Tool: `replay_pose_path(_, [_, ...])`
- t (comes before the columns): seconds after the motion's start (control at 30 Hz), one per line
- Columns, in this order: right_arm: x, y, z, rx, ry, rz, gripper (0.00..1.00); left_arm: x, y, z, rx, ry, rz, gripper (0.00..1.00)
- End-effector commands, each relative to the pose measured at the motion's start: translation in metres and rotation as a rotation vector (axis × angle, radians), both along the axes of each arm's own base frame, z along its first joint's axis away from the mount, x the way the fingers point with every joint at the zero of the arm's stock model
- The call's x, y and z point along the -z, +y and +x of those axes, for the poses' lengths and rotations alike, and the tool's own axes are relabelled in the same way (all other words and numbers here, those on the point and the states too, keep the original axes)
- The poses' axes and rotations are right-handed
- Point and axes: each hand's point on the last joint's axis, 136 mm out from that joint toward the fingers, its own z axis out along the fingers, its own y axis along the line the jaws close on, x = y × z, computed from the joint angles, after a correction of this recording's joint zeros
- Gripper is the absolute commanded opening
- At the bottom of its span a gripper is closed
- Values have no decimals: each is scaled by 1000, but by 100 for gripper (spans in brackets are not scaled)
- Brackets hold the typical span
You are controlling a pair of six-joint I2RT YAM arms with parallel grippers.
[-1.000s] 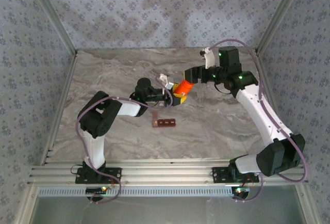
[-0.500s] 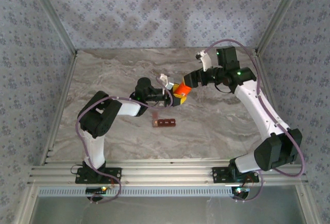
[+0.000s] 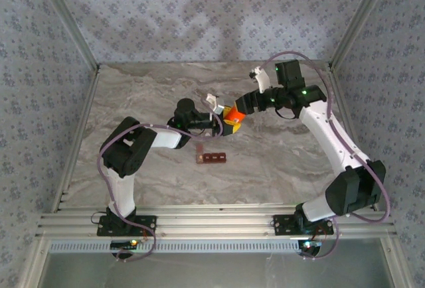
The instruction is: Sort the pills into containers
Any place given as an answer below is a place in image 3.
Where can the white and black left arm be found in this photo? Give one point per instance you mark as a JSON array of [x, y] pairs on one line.
[[121, 191]]

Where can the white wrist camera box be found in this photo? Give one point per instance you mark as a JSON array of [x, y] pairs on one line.
[[212, 102], [262, 77]]

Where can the orange pill bottle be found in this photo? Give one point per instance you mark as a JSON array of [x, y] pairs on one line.
[[232, 117]]

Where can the aluminium mounting rail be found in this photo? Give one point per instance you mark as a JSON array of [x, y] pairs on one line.
[[212, 225]]

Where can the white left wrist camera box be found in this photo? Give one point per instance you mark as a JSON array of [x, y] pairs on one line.
[[212, 102]]

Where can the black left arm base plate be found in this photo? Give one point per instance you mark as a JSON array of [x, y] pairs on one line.
[[146, 225]]

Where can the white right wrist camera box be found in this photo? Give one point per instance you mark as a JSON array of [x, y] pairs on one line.
[[262, 77]]

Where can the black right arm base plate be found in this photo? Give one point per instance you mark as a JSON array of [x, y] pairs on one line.
[[285, 225]]

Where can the aluminium frame leg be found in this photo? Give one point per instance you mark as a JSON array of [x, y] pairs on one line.
[[395, 264], [33, 264]]

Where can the aluminium frame post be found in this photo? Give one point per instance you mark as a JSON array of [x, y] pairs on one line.
[[66, 19], [360, 19]]

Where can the small controller board green light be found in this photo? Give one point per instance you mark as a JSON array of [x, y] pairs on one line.
[[124, 244], [310, 244]]

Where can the aluminium table side rail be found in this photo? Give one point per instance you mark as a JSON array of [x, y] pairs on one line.
[[342, 102], [87, 109]]

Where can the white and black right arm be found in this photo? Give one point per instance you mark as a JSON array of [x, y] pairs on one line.
[[332, 135]]

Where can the brown pill organizer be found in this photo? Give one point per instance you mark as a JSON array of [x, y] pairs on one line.
[[216, 158]]

